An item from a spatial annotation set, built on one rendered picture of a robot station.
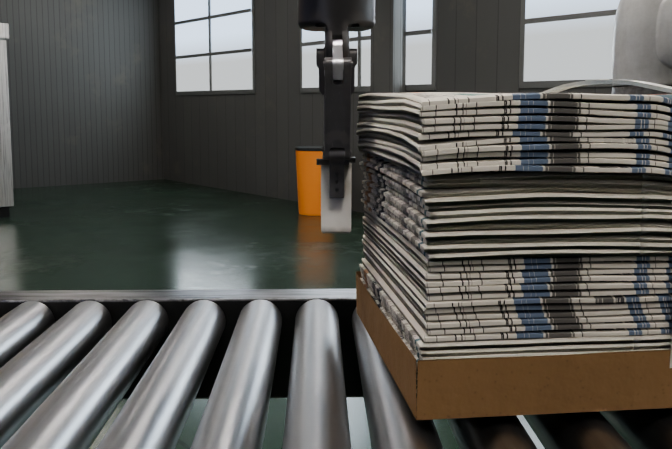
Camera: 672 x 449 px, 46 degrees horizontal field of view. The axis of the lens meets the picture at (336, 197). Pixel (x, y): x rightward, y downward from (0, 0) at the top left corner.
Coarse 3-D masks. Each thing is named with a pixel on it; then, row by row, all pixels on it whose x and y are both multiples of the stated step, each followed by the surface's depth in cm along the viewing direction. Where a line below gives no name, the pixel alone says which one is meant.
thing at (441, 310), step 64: (384, 128) 64; (448, 128) 51; (512, 128) 52; (576, 128) 53; (640, 128) 53; (384, 192) 68; (448, 192) 53; (512, 192) 53; (576, 192) 54; (640, 192) 54; (384, 256) 69; (448, 256) 53; (512, 256) 54; (576, 256) 55; (448, 320) 54; (512, 320) 54; (576, 320) 55
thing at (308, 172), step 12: (300, 156) 724; (312, 156) 718; (300, 168) 726; (312, 168) 720; (300, 180) 728; (312, 180) 722; (300, 192) 731; (312, 192) 724; (300, 204) 733; (312, 204) 726
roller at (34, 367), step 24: (72, 312) 85; (96, 312) 87; (48, 336) 76; (72, 336) 78; (96, 336) 84; (24, 360) 69; (48, 360) 71; (72, 360) 76; (0, 384) 63; (24, 384) 65; (48, 384) 69; (0, 408) 60; (24, 408) 63; (0, 432) 58
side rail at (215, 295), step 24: (0, 312) 90; (120, 312) 90; (168, 312) 91; (240, 312) 91; (288, 312) 91; (288, 336) 91; (216, 360) 91; (288, 360) 92; (288, 384) 92; (360, 384) 92
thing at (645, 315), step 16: (656, 96) 53; (656, 112) 57; (656, 128) 53; (656, 144) 54; (656, 160) 54; (656, 176) 54; (656, 192) 54; (656, 208) 54; (640, 224) 54; (656, 224) 55; (640, 240) 55; (656, 240) 55; (640, 256) 55; (656, 256) 55; (640, 272) 55; (656, 272) 55; (640, 288) 56; (656, 288) 56; (640, 304) 55; (656, 304) 56; (640, 320) 56; (656, 320) 56; (640, 336) 56; (656, 336) 56
